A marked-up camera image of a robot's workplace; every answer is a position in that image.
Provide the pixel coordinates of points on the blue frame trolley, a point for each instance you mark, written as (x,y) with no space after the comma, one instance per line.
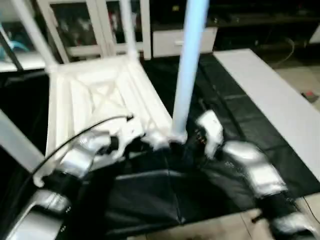
(12,42)

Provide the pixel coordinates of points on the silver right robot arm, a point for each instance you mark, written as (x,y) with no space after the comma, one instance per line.
(255,170)

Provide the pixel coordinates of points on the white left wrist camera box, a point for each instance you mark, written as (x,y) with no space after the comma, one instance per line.
(131,132)

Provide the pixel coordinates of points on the small grey pink object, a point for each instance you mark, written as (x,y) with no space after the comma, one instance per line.
(309,95)

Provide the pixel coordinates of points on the white glass door cabinet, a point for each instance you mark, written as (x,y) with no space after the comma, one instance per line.
(90,27)

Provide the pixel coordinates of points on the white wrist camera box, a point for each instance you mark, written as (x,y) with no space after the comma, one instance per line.
(211,131)
(131,132)

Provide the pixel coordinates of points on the white drawer cabinet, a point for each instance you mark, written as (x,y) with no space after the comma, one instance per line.
(265,17)

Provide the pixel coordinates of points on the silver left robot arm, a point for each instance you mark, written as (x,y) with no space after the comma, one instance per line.
(75,160)

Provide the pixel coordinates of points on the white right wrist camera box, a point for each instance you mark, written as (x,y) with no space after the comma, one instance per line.
(211,131)

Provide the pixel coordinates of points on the white drawer unit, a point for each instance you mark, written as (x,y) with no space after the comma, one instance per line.
(316,35)
(172,42)

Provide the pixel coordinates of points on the black work mat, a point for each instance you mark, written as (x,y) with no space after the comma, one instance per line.
(240,120)

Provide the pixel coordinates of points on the white plastic table top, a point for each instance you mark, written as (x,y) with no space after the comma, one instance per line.
(100,95)

